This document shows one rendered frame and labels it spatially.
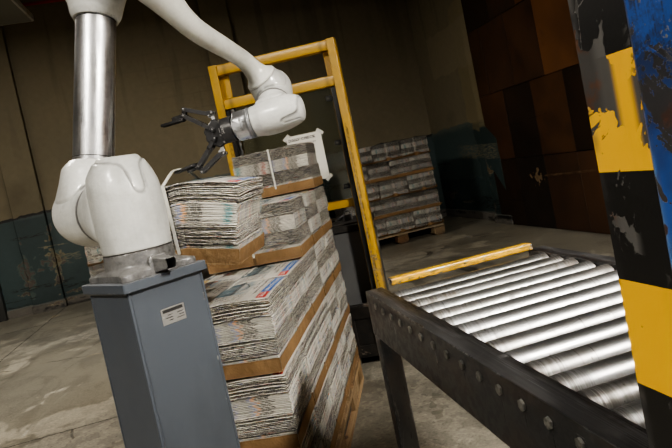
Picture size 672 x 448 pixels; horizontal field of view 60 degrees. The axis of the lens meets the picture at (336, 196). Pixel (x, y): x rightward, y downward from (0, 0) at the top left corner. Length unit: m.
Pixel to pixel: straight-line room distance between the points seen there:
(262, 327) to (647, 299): 1.50
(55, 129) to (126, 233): 7.69
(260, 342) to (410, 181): 5.91
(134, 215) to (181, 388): 0.39
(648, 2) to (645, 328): 0.14
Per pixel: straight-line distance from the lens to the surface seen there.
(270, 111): 1.69
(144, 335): 1.33
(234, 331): 1.76
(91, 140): 1.57
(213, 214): 1.65
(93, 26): 1.66
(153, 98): 8.86
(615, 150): 0.28
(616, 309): 1.19
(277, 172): 2.84
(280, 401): 1.80
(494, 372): 0.95
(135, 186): 1.35
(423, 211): 7.58
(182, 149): 8.76
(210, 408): 1.44
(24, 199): 8.96
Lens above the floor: 1.15
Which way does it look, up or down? 3 degrees down
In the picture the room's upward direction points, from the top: 12 degrees counter-clockwise
